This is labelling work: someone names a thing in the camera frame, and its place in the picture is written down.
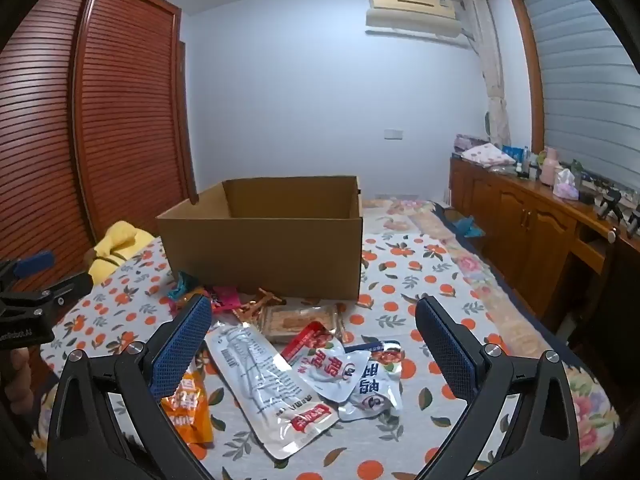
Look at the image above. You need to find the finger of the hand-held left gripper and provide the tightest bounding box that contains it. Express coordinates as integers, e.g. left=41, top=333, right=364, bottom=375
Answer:
left=27, top=272, right=96, bottom=309
left=0, top=251, right=56, bottom=282

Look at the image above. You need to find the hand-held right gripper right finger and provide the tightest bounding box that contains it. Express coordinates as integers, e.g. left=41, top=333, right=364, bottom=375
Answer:
left=414, top=295, right=581, bottom=480

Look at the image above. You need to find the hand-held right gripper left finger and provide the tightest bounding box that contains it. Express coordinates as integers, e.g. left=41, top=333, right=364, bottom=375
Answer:
left=47, top=294, right=216, bottom=480

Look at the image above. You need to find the teal candy wrapper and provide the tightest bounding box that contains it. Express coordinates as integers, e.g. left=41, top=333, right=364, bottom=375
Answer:
left=167, top=271, right=198, bottom=302

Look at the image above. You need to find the pink candy wrapper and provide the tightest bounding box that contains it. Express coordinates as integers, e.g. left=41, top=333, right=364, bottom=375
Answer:
left=207, top=285, right=241, bottom=312

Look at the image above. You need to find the orange snack packet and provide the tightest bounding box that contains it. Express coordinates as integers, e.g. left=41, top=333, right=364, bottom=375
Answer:
left=160, top=367, right=215, bottom=448

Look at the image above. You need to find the brown snack packet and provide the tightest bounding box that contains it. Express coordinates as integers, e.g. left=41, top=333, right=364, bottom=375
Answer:
left=232, top=287, right=286, bottom=322

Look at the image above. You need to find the long clear red-label packet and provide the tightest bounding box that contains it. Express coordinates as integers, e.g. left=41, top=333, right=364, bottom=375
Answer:
left=204, top=322, right=341, bottom=461

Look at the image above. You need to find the sesame candy pack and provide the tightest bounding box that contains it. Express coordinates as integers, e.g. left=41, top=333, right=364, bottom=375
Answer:
left=260, top=302, right=346, bottom=346

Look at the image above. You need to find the brown cardboard box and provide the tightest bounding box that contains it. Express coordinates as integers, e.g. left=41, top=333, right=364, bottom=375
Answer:
left=156, top=175, right=363, bottom=302

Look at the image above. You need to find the red and white snack pouch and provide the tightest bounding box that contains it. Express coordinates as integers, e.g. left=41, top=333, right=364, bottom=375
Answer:
left=280, top=321, right=371, bottom=403

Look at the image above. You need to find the person's left hand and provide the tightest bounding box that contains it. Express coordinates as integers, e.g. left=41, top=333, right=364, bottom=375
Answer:
left=0, top=347, right=33, bottom=413

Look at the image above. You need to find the orange fruit print cloth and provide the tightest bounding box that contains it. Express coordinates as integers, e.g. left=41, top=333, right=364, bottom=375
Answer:
left=30, top=237, right=616, bottom=480

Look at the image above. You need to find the floral blanket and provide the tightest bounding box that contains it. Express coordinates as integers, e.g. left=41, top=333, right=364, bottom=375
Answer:
left=360, top=197, right=551, bottom=351

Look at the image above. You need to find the teal plastic bag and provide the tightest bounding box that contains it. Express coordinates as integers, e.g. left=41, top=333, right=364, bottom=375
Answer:
left=452, top=216, right=486, bottom=237

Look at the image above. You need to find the long wooden cabinet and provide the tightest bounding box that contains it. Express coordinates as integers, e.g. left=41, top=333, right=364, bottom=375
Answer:
left=447, top=155, right=640, bottom=322

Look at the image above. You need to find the red-brown slatted wardrobe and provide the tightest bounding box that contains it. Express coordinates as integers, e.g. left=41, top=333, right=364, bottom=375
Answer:
left=0, top=0, right=201, bottom=286

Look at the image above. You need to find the lavender tissue pack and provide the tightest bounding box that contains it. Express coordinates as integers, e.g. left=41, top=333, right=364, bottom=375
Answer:
left=552, top=169, right=581, bottom=200

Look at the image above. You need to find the pink bottle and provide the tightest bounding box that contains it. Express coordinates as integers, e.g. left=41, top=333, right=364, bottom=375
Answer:
left=540, top=147, right=560, bottom=185

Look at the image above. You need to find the small black tripod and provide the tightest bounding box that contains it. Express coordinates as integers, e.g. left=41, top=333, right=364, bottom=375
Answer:
left=622, top=202, right=640, bottom=238
left=597, top=191, right=623, bottom=221

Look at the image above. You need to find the beige patterned curtain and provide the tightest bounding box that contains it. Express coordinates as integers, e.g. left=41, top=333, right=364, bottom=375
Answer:
left=462, top=0, right=512, bottom=148

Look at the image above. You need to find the grey window blind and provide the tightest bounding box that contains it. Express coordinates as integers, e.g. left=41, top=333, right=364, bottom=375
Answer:
left=515, top=0, right=640, bottom=197

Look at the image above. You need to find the cream wall air conditioner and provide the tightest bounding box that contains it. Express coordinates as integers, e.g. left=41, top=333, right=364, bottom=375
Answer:
left=366, top=0, right=466, bottom=42

